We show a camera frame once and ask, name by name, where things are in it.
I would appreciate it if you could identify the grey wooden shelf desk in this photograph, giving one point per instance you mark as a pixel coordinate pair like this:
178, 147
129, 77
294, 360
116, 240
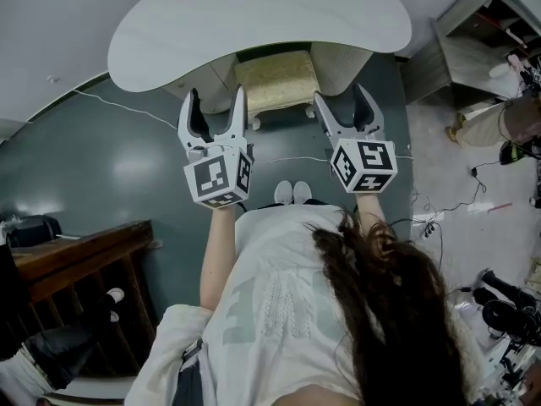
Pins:
465, 45

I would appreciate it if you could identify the cream upholstered stool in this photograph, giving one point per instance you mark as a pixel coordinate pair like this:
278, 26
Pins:
279, 78

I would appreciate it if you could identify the person's right forearm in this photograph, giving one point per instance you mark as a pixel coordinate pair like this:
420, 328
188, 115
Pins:
371, 210

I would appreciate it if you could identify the white power strip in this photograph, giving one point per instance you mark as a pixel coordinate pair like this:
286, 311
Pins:
430, 229

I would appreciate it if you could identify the person's left forearm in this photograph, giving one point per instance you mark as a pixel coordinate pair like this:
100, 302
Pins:
215, 260

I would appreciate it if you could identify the black camera equipment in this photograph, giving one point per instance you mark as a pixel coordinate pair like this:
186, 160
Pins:
507, 311

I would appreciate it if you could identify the person's right white shoe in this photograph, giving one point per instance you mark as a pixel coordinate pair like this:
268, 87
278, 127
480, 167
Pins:
302, 192

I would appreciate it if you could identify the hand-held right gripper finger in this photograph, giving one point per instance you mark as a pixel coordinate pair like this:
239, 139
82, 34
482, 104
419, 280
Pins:
329, 116
372, 114

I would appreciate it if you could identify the person's left white shoe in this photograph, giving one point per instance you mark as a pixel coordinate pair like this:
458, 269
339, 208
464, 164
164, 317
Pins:
283, 192

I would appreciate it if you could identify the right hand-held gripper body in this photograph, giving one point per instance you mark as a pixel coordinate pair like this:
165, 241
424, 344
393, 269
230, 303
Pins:
363, 163

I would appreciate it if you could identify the black case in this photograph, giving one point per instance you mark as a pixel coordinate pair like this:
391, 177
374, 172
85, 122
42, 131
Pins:
34, 231

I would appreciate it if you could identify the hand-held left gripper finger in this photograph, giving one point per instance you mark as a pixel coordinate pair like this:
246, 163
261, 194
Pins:
186, 129
240, 121

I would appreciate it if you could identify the red floor tape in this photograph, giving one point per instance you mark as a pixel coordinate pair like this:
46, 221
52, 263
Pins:
499, 208

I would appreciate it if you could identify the white curved vanity desk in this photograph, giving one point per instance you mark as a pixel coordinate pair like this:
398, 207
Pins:
253, 19

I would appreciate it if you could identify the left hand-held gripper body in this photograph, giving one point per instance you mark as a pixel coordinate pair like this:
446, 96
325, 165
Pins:
215, 176

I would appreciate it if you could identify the person's white shoe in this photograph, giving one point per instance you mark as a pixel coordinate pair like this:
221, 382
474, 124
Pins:
302, 192
283, 192

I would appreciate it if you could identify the white curved bed rail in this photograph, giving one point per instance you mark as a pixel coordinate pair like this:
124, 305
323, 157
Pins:
97, 389

